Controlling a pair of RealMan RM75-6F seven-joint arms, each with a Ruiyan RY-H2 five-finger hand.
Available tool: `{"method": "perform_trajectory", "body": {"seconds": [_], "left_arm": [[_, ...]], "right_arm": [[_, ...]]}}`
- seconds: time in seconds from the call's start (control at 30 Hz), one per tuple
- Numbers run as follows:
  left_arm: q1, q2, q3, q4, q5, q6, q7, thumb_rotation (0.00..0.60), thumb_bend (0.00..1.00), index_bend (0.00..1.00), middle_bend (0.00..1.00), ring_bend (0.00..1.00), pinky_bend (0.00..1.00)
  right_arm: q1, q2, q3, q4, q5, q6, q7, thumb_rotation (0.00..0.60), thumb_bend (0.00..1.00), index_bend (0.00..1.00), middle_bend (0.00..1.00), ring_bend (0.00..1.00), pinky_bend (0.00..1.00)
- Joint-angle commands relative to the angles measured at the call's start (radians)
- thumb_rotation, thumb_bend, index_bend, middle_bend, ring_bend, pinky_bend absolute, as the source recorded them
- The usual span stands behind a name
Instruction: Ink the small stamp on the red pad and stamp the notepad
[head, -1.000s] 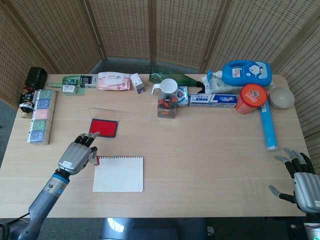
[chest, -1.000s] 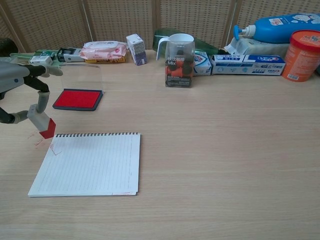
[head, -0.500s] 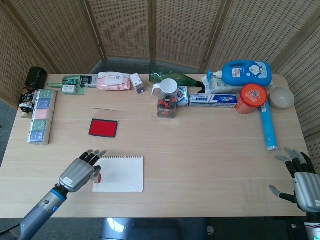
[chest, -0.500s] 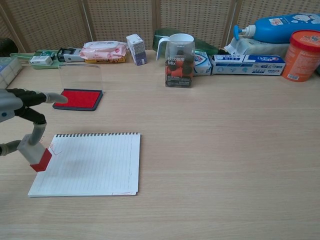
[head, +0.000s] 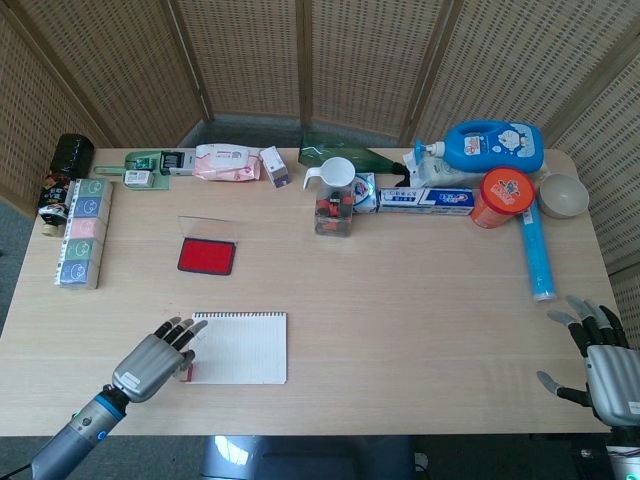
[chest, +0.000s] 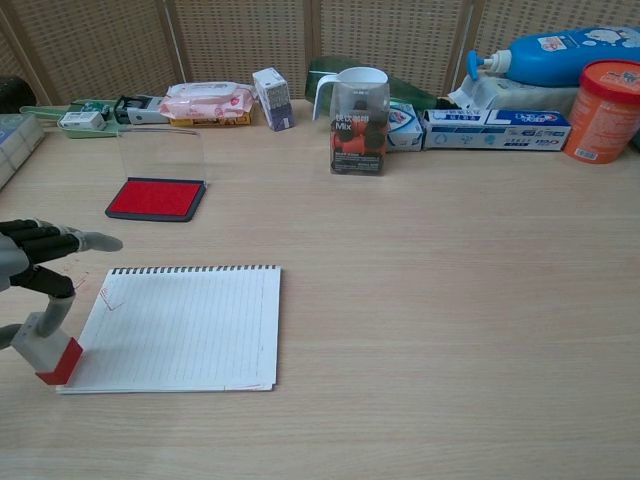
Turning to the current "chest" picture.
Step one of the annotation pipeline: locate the white and purple carton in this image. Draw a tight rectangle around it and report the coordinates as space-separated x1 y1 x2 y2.
251 66 297 133

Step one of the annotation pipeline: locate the green plastic bottle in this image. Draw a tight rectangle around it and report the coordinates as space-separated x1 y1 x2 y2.
304 56 452 112

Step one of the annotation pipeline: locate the white and blue toothpaste box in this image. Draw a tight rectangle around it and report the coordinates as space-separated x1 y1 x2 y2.
420 108 573 153

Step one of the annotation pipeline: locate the pastel tissue multipack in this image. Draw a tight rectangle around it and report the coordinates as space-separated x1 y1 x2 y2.
0 113 48 191

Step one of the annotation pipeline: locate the white cup with handle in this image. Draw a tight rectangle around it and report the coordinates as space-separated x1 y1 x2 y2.
311 66 390 123

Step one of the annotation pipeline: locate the orange cylindrical tub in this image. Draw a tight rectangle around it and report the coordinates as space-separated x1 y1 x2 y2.
563 59 640 166

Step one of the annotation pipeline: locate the white red rubber stamp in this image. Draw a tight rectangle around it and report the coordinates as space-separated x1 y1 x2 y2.
10 311 84 387

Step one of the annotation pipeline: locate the white spiral lined notebook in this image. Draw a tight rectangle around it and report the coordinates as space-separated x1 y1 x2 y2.
55 264 283 396

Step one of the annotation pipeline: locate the pink wet wipes pack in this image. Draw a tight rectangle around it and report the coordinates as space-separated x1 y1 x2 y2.
158 80 258 122

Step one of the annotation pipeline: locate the flat yellow box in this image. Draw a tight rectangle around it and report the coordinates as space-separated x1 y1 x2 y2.
169 111 253 129

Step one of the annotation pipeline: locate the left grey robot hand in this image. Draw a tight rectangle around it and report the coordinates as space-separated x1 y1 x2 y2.
0 216 124 352

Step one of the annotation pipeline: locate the green plastic tray with handle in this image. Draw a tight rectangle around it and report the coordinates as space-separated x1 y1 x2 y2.
19 99 133 140

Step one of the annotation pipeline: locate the blue pump bottle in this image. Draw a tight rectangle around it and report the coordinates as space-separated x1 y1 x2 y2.
466 25 640 89

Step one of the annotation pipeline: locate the small white cardboard box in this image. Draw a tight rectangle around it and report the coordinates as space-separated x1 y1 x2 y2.
57 110 107 133

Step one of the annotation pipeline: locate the white and blue soap box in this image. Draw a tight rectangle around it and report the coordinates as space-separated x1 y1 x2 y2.
385 101 424 153

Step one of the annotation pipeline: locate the red ink pad clear lid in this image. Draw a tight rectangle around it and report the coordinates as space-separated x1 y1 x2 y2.
104 126 209 223

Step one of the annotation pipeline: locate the black and white stapler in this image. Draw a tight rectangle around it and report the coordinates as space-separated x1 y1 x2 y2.
113 93 169 126

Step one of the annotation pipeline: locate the wooden lattice folding screen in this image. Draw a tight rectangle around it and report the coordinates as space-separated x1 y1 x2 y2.
0 0 640 107

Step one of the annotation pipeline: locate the white wipes pack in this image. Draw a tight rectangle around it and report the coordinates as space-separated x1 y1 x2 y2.
446 74 587 114

